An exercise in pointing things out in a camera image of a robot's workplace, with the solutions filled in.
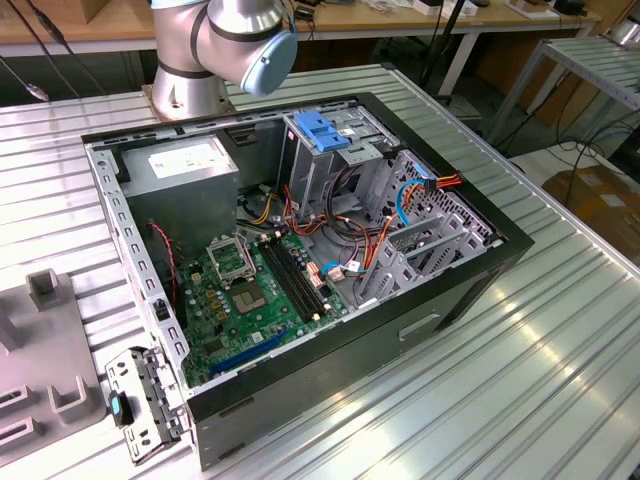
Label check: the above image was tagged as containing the red yellow power wire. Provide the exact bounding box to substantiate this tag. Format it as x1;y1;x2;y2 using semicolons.
424;171;464;195

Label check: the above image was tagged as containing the grey metal disk bay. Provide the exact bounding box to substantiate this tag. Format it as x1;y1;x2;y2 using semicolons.
355;212;494;309

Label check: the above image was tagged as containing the black RAM slot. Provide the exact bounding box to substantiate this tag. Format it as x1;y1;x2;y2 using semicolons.
274;239;321;320
267;241;315;322
260;242;309;324
281;237;326;317

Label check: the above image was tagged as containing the grey metal drive cage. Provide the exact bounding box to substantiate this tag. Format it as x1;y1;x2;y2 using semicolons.
277;102;401;221

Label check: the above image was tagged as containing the CPU socket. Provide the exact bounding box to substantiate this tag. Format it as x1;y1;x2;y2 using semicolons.
229;282;274;317

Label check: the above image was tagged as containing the green motherboard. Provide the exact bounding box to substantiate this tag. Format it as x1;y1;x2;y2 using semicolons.
174;232;351;389

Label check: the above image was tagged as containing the metal socket cover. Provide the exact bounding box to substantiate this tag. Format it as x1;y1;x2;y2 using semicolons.
206;237;257;287

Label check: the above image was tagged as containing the blue drive cage latch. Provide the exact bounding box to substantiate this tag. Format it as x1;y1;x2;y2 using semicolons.
293;110;351;154

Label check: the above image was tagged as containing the black open PC case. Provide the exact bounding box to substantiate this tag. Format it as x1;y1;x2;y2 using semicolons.
79;91;535;472

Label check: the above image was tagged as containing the blue expansion slot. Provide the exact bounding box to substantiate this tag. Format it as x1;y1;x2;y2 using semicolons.
208;327;290;379

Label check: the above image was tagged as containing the grey power supply box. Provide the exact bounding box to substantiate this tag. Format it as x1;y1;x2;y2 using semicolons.
117;133;242;251

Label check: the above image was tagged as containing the black case fan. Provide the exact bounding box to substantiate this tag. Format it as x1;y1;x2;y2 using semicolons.
144;219;189;334

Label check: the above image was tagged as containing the black latch with teal tab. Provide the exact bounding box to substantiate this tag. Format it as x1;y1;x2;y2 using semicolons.
108;391;134;427

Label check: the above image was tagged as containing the brown cardboard box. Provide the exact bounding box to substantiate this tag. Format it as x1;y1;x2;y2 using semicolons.
542;167;640;251

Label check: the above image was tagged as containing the wooden desk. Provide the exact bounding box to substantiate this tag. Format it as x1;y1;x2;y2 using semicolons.
0;0;604;96

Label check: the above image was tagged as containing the grey parts rack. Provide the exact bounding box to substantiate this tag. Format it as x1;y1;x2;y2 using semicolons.
0;268;110;454

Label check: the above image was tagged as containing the metal slat side table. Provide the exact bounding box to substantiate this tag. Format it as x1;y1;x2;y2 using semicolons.
487;37;640;146

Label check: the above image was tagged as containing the orange red wire bundle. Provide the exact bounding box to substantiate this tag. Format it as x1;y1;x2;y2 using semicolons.
282;183;332;237

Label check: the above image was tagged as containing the short light blue wire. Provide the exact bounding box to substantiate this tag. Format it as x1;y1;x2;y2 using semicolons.
319;260;351;282

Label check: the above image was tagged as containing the yellow orange wire bundle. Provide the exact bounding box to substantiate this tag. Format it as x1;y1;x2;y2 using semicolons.
248;193;275;225

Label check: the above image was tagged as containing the blue flat data wire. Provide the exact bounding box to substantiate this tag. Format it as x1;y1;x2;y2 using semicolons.
394;164;432;229

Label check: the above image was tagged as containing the red black twisted wire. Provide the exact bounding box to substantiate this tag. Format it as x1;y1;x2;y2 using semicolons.
148;221;180;304

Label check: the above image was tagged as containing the grey slot retainer bracket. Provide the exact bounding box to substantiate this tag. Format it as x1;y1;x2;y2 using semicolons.
104;347;194;464

